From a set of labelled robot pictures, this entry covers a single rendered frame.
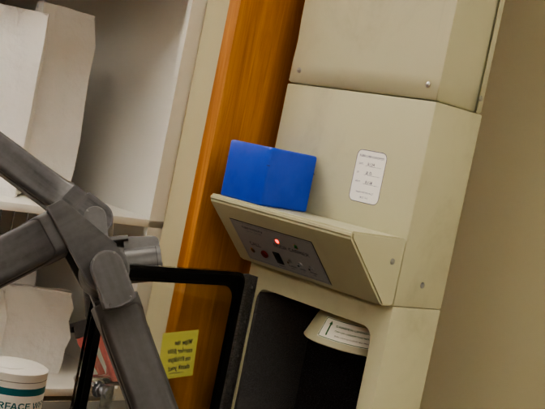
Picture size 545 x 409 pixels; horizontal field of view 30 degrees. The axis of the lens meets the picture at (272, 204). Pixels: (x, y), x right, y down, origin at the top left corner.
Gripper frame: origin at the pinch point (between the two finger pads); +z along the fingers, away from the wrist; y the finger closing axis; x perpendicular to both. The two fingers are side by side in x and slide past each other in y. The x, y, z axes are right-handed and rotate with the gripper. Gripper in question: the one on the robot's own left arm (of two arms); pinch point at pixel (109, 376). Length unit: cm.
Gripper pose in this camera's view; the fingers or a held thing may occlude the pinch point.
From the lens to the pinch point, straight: 161.7
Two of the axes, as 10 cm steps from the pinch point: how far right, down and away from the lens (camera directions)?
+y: -7.3, 2.6, 6.4
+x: -6.8, -0.9, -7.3
